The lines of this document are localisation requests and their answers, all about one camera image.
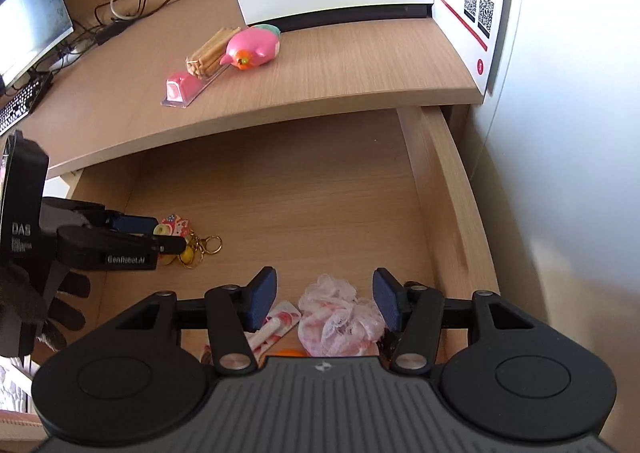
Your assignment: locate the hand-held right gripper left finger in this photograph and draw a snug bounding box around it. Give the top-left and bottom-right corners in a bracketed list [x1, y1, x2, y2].
[107, 267, 278, 375]

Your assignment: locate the black keyboard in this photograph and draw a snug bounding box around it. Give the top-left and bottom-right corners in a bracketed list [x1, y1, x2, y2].
[0, 73, 55, 136]

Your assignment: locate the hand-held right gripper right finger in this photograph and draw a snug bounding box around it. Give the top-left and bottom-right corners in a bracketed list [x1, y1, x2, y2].
[372, 268, 538, 375]

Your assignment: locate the pink eraser in clear package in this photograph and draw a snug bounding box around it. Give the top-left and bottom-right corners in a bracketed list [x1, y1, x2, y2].
[160, 68, 228, 109]

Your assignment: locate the pink animal toy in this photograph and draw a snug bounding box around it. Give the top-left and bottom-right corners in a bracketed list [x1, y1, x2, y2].
[220, 23, 283, 71]

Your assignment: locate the wooden toy block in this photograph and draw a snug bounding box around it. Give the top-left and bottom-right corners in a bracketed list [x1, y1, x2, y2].
[185, 26, 243, 80]

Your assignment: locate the black computer monitor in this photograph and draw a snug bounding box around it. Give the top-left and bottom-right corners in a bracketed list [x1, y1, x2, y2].
[0, 0, 75, 89]

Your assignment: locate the clear plastic bag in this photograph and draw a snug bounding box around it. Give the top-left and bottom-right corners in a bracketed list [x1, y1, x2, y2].
[298, 273, 386, 356]

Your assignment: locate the pink white printed packet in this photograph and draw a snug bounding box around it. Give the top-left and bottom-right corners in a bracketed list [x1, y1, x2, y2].
[245, 300, 301, 364]

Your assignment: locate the colorful charm keychain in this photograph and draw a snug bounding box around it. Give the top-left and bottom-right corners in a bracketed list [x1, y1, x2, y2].
[152, 213, 223, 270]

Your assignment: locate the person's left hand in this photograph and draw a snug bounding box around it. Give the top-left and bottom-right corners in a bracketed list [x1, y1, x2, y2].
[0, 263, 92, 350]

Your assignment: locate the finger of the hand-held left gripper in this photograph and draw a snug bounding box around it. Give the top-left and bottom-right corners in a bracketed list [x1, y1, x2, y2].
[102, 206, 161, 237]
[56, 227, 187, 272]

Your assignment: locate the wooden drawer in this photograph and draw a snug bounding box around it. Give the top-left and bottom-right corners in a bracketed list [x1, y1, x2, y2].
[47, 103, 503, 369]

